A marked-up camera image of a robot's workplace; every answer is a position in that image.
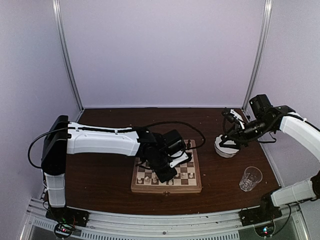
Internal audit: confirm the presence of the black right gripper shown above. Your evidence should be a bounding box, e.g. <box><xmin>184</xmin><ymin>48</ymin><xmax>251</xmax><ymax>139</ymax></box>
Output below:
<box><xmin>219</xmin><ymin>117</ymin><xmax>275</xmax><ymax>150</ymax></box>

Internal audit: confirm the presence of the white rook corner piece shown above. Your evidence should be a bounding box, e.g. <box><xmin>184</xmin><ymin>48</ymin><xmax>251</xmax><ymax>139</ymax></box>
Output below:
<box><xmin>137</xmin><ymin>177</ymin><xmax>143</xmax><ymax>184</ymax></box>

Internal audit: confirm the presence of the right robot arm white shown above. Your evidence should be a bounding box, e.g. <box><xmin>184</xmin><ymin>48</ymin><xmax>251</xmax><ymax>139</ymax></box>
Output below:
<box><xmin>214</xmin><ymin>94</ymin><xmax>320</xmax><ymax>221</ymax></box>

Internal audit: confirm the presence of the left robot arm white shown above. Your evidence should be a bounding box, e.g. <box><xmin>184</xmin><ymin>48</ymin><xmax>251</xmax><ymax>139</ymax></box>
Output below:
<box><xmin>31</xmin><ymin>115</ymin><xmax>192</xmax><ymax>222</ymax></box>

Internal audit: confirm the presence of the wooden chess board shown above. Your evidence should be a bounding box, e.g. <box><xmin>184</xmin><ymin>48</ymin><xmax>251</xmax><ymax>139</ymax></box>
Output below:
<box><xmin>131</xmin><ymin>149</ymin><xmax>202</xmax><ymax>195</ymax></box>

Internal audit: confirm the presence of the dark rook corner piece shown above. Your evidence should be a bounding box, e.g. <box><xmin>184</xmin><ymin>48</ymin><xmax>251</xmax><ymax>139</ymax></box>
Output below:
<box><xmin>186</xmin><ymin>139</ymin><xmax>192</xmax><ymax>150</ymax></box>

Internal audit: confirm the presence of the white scalloped bowl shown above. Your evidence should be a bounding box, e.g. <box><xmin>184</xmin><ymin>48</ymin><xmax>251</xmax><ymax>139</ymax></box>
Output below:
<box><xmin>214</xmin><ymin>134</ymin><xmax>240</xmax><ymax>158</ymax></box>

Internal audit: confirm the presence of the clear plastic cup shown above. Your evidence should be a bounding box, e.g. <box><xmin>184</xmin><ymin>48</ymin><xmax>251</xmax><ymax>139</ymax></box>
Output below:
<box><xmin>239</xmin><ymin>166</ymin><xmax>263</xmax><ymax>192</ymax></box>

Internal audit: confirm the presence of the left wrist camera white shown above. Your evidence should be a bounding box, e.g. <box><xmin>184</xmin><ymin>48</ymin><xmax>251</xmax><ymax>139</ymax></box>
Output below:
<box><xmin>169</xmin><ymin>152</ymin><xmax>192</xmax><ymax>168</ymax></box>

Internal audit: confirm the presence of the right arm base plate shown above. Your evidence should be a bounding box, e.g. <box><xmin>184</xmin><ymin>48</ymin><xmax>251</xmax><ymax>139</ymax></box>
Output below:
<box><xmin>239</xmin><ymin>207</ymin><xmax>282</xmax><ymax>227</ymax></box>

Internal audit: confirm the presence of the aluminium front rail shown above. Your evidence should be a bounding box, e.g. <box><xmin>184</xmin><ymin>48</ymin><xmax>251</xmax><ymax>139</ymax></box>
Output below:
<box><xmin>18</xmin><ymin>198</ymin><xmax>311</xmax><ymax>240</ymax></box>

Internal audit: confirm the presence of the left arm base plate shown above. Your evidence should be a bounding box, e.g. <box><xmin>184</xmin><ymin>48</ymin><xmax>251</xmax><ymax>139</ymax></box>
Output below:
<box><xmin>45</xmin><ymin>205</ymin><xmax>90</xmax><ymax>227</ymax></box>

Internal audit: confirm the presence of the right aluminium corner post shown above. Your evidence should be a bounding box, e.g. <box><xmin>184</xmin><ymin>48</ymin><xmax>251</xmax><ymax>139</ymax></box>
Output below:
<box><xmin>241</xmin><ymin>0</ymin><xmax>274</xmax><ymax>112</ymax></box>

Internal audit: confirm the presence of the aluminium corner post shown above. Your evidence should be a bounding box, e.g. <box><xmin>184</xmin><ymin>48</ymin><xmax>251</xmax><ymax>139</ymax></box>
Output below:
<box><xmin>52</xmin><ymin>0</ymin><xmax>84</xmax><ymax>112</ymax></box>
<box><xmin>241</xmin><ymin>0</ymin><xmax>274</xmax><ymax>112</ymax></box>

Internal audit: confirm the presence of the left aluminium corner post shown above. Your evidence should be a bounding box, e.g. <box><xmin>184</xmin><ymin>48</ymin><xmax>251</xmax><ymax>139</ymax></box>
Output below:
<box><xmin>52</xmin><ymin>0</ymin><xmax>84</xmax><ymax>112</ymax></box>

